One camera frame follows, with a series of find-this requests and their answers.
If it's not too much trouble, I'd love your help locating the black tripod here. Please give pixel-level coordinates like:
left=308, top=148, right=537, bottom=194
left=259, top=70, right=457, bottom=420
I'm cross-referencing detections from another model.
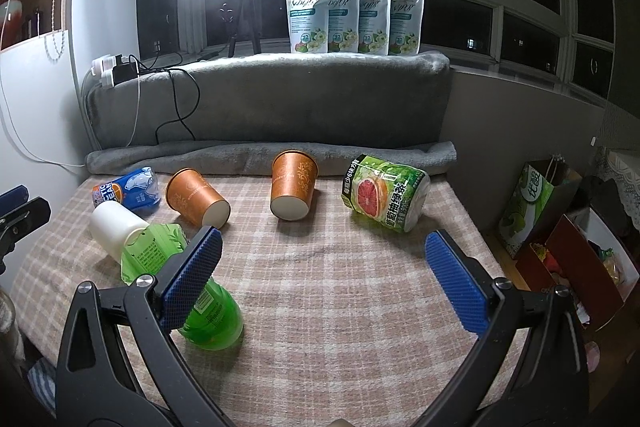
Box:
left=226, top=0, right=264, bottom=56

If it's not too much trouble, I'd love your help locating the orange paper cup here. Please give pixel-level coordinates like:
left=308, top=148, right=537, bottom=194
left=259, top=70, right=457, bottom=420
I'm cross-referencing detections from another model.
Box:
left=270, top=150, right=320, bottom=222
left=165, top=168, right=231, bottom=229

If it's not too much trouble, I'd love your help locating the white cardboard box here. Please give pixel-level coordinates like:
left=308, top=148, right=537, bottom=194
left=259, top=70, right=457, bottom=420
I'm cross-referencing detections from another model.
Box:
left=569, top=206, right=640, bottom=304

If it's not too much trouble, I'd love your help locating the black charger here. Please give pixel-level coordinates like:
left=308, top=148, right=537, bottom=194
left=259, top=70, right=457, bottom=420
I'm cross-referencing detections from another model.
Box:
left=112, top=58, right=142, bottom=87

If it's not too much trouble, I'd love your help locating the white power strip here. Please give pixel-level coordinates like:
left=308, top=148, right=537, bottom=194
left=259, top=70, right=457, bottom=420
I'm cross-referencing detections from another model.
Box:
left=89, top=54, right=126, bottom=88

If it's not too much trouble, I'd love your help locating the white refill pouch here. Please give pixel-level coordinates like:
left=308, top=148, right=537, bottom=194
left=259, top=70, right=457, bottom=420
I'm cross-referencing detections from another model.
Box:
left=388, top=0, right=425, bottom=56
left=283, top=0, right=335, bottom=54
left=358, top=0, right=399, bottom=56
left=327, top=0, right=362, bottom=54

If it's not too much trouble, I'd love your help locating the red cardboard box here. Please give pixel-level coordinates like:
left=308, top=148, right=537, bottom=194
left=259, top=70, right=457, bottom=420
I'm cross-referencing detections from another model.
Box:
left=514, top=214, right=627, bottom=334

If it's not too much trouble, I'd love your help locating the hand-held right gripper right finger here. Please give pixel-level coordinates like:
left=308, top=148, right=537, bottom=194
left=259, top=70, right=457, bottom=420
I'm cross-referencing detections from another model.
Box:
left=415, top=229, right=592, bottom=427

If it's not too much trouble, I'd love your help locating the green paper bag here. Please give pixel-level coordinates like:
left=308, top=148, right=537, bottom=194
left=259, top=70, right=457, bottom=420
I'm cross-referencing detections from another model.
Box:
left=497, top=159, right=584, bottom=259

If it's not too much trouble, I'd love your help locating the white lace curtain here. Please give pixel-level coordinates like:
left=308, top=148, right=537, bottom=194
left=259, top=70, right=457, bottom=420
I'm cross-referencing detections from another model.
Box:
left=591, top=106, right=640, bottom=219

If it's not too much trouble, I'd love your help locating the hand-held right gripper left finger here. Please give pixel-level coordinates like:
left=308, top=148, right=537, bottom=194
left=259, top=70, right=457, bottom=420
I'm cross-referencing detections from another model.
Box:
left=54, top=226, right=224, bottom=427

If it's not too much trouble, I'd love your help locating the grey rolled towel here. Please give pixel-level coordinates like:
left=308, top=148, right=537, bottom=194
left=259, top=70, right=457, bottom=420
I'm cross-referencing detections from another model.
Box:
left=85, top=140, right=458, bottom=180

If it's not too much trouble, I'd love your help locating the green bottle with white cap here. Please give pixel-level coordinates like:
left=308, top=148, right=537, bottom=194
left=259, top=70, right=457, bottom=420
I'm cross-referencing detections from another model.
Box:
left=90, top=201, right=245, bottom=351

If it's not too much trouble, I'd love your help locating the striped cloth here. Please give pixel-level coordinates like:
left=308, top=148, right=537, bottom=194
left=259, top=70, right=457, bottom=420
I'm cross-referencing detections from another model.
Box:
left=27, top=358, right=59, bottom=409

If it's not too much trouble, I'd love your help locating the black cable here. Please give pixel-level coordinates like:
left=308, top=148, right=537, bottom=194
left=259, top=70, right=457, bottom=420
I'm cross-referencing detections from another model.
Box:
left=129, top=53, right=202, bottom=144

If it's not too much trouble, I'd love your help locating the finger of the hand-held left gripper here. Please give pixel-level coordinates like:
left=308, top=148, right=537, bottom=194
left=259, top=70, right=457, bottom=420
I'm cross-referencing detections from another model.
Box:
left=0, top=185, right=52, bottom=278

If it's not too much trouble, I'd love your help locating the blue drink can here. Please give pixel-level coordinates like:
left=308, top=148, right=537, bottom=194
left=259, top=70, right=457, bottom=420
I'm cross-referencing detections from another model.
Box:
left=91, top=166, right=162, bottom=214

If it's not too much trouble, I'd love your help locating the white cable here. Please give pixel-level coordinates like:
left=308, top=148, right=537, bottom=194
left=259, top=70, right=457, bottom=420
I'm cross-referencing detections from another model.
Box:
left=0, top=77, right=143, bottom=168

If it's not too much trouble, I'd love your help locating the green grapefruit tea bottle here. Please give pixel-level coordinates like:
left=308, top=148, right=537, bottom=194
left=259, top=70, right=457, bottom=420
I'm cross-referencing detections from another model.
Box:
left=342, top=154, right=431, bottom=234

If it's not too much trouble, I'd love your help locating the checked beige cloth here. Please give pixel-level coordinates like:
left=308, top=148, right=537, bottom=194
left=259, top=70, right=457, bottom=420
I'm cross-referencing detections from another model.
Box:
left=10, top=174, right=532, bottom=427

